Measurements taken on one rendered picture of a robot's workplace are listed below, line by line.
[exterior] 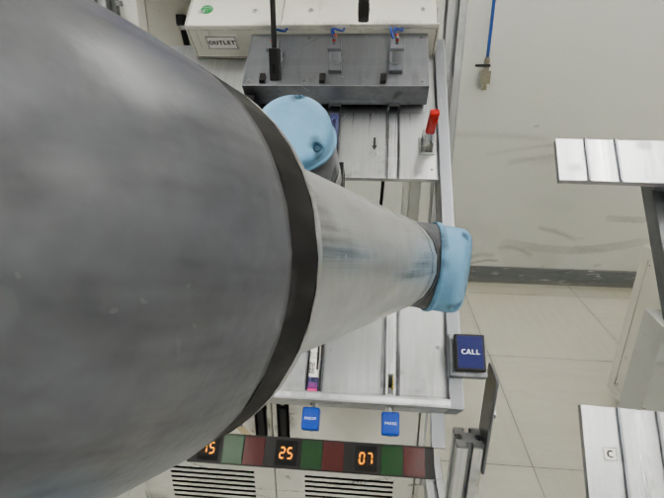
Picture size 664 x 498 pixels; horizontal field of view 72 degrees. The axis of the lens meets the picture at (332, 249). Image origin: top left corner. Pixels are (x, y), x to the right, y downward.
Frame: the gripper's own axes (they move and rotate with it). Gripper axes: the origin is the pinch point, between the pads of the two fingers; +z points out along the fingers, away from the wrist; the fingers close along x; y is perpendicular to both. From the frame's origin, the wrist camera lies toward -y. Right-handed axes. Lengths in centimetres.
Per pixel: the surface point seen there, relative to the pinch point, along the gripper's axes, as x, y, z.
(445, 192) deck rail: -19.9, 8.2, 1.6
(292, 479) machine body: 9, -52, 47
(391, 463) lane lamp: -11.4, -33.1, -6.8
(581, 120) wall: -111, 96, 149
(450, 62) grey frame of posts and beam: -22.7, 39.5, 12.9
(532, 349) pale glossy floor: -80, -18, 139
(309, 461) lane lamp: -0.2, -33.5, -6.9
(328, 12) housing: 1.8, 44.5, 4.0
